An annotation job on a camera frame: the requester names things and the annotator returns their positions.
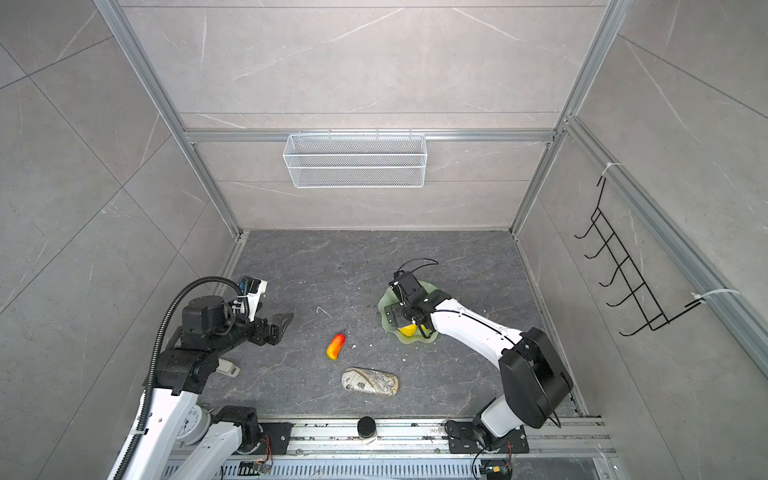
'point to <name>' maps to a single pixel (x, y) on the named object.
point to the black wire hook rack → (652, 313)
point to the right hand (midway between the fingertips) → (405, 308)
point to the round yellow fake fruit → (409, 329)
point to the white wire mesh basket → (355, 161)
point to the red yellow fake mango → (335, 345)
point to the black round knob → (366, 426)
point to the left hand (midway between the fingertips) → (273, 303)
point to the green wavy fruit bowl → (388, 298)
